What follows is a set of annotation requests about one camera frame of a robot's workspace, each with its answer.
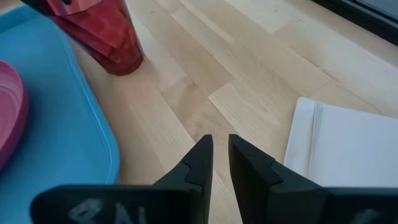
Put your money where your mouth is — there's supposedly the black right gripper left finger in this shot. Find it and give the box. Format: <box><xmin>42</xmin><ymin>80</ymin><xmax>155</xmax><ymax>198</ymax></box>
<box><xmin>30</xmin><ymin>134</ymin><xmax>214</xmax><ymax>224</ymax></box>

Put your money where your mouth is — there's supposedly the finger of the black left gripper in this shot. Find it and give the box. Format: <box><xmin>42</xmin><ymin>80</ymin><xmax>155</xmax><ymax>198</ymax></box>
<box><xmin>20</xmin><ymin>0</ymin><xmax>52</xmax><ymax>15</ymax></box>

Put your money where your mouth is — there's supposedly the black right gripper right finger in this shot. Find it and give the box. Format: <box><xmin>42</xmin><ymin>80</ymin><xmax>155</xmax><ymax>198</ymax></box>
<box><xmin>228</xmin><ymin>134</ymin><xmax>398</xmax><ymax>224</ymax></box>

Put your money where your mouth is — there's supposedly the red faceted plastic cup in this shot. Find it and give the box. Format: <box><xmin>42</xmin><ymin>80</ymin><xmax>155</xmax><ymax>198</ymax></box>
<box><xmin>40</xmin><ymin>0</ymin><xmax>144</xmax><ymax>77</ymax></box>

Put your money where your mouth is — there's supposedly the pink plastic plate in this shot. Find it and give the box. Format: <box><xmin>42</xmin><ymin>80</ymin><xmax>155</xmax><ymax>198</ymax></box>
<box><xmin>0</xmin><ymin>60</ymin><xmax>30</xmax><ymax>171</ymax></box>

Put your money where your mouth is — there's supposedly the light blue plastic tray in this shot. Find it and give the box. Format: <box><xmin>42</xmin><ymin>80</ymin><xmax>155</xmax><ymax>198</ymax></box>
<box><xmin>0</xmin><ymin>4</ymin><xmax>121</xmax><ymax>224</ymax></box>

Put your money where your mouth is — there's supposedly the white folded paper napkin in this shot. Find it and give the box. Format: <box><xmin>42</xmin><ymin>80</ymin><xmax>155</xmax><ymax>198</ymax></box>
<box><xmin>283</xmin><ymin>96</ymin><xmax>398</xmax><ymax>189</ymax></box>

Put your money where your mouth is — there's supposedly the black table frame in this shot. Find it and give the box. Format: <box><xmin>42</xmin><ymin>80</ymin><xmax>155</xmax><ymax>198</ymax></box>
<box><xmin>310</xmin><ymin>0</ymin><xmax>398</xmax><ymax>47</ymax></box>

